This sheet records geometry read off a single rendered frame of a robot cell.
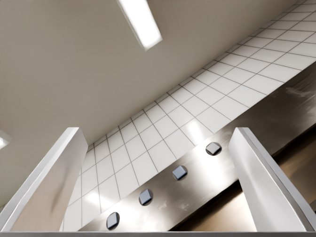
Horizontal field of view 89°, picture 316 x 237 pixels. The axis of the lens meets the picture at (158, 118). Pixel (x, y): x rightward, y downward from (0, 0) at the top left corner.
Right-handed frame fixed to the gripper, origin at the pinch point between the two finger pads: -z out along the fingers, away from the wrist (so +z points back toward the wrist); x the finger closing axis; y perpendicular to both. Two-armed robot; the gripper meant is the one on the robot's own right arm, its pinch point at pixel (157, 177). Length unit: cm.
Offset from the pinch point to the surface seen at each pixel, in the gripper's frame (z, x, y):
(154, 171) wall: -35, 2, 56
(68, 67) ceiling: -74, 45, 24
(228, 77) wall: -82, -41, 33
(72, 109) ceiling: -69, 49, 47
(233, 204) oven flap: -18, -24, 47
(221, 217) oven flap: -14, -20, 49
